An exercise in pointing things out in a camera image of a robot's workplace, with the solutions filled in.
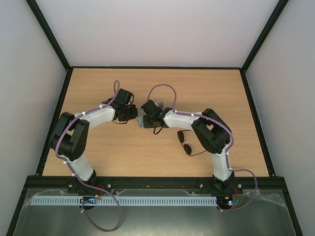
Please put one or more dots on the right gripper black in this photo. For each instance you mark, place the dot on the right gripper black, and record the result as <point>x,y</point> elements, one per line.
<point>146,120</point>

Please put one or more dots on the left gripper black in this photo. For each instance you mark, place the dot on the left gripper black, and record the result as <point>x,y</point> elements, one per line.
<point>134,114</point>

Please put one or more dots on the pink glasses case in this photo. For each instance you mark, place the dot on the pink glasses case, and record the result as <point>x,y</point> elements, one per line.
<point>141,113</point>

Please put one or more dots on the black gold sunglasses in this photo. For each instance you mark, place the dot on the black gold sunglasses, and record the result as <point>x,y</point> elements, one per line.
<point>189,148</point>

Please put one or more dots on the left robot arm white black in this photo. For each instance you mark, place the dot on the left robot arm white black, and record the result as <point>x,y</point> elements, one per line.
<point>69,137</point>

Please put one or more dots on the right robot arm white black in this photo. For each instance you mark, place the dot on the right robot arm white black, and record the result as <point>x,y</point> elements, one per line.
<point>213,134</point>

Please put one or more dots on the left controller board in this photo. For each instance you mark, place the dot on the left controller board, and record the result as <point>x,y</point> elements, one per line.
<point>90,199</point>

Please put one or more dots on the controller board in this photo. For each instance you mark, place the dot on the controller board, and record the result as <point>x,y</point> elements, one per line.
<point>90,199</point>
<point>228,201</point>

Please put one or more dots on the right controller board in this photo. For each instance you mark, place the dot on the right controller board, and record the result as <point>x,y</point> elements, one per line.
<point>228,201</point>

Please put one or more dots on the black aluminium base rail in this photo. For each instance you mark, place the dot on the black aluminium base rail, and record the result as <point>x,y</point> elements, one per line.
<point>197,185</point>

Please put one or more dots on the light blue slotted cable duct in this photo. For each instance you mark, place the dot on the light blue slotted cable duct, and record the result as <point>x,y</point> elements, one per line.
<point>127,201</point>

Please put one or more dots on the black enclosure frame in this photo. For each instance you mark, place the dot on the black enclosure frame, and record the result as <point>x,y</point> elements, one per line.
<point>160,33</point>

